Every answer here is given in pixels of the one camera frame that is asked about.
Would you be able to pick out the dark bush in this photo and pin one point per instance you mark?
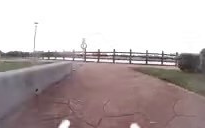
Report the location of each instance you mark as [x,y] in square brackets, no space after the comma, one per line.
[198,63]

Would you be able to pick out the red paved path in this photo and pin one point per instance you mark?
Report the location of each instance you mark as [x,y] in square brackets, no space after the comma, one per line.
[123,93]

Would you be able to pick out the grey concrete barrier wall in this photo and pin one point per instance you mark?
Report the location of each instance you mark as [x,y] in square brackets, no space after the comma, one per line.
[26,83]

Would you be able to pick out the street lamp pole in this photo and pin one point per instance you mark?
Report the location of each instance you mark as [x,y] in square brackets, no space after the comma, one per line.
[34,36]

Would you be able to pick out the wooden post and rail fence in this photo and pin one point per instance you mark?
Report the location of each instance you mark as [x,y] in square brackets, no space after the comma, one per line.
[123,56]

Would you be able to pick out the round sign on pole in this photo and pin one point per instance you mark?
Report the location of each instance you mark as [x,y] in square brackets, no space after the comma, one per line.
[84,45]

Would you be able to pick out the grass strip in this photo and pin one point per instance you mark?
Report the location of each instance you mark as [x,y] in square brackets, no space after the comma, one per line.
[6,65]

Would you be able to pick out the robot's own part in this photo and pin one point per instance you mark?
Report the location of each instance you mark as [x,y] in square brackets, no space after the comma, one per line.
[134,125]
[64,124]

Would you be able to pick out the grass verge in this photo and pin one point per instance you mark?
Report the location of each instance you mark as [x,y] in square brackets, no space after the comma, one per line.
[183,78]

